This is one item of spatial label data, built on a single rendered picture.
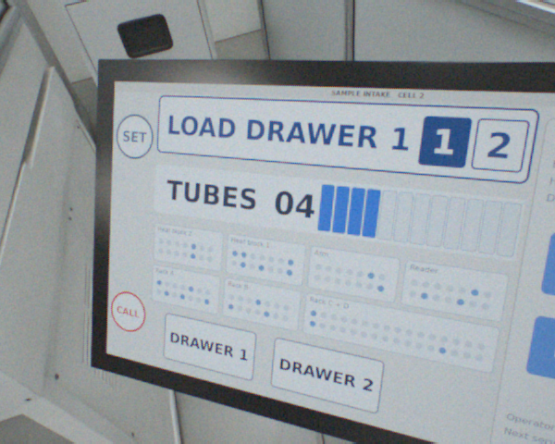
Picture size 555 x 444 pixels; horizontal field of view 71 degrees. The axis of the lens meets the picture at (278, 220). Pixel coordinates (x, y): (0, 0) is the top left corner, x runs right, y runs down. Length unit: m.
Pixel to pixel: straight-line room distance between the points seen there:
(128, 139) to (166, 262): 0.12
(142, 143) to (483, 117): 0.28
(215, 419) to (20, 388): 0.87
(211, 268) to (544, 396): 0.27
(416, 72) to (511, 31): 0.68
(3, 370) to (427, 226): 0.54
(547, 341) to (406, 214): 0.13
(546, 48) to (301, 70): 0.67
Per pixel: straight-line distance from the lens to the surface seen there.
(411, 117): 0.31
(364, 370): 0.35
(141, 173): 0.39
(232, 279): 0.35
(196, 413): 1.47
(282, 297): 0.34
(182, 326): 0.39
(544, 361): 0.35
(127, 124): 0.40
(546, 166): 0.32
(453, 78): 0.32
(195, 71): 0.37
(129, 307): 0.42
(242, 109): 0.34
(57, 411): 0.76
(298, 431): 1.35
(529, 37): 0.97
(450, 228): 0.32
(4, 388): 0.67
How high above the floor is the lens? 1.33
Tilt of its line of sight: 46 degrees down
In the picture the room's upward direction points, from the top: 11 degrees counter-clockwise
